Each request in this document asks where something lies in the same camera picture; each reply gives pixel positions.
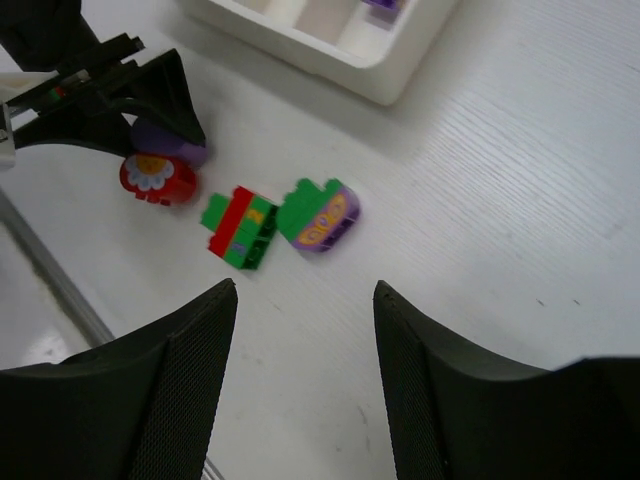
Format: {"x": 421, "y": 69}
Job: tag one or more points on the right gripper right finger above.
{"x": 456, "y": 410}

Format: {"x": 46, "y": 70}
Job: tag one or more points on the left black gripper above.
{"x": 48, "y": 36}

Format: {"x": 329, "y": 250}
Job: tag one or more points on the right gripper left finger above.
{"x": 139, "y": 407}

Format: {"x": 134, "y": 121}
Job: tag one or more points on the purple rounded lego brick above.
{"x": 149, "y": 138}

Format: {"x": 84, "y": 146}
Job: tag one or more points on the red flower lego brick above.
{"x": 158, "y": 179}

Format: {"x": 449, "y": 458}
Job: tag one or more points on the green purple round lego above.
{"x": 313, "y": 218}

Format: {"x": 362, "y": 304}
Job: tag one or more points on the purple lego plate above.
{"x": 388, "y": 6}

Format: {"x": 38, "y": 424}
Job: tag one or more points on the green red lego stack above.
{"x": 242, "y": 226}

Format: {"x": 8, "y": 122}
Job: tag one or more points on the white divided plastic container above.
{"x": 360, "y": 46}

